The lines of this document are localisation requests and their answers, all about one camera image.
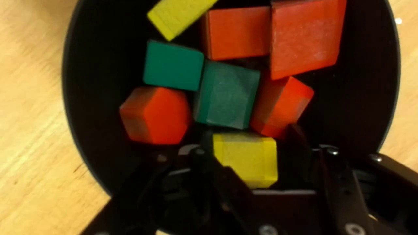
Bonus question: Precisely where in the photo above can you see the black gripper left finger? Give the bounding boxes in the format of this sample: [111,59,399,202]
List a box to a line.
[190,130,244,218]

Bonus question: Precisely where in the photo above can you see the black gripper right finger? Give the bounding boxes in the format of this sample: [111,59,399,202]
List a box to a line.
[286,124,348,218]

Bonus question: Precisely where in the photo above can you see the red hexagonal block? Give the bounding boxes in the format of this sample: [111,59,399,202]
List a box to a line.
[119,86,190,145]

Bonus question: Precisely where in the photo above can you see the yellow cube in bowl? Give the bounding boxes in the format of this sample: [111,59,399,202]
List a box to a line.
[211,132,278,188]

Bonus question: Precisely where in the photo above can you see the black bowl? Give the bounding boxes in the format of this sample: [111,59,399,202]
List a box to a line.
[62,0,401,193]

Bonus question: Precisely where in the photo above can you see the red cube in bowl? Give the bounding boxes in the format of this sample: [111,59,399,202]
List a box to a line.
[250,77,314,138]

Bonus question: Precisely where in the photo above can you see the yellow block in bowl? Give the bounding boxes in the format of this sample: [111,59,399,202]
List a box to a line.
[147,0,218,42]

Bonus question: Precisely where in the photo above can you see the dark green cube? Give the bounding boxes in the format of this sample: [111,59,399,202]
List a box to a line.
[193,61,261,129]

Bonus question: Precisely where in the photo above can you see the large red cube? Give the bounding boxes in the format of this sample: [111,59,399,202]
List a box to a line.
[270,0,347,80]

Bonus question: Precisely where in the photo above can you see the orange-red cube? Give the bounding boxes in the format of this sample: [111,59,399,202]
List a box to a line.
[202,6,270,60]

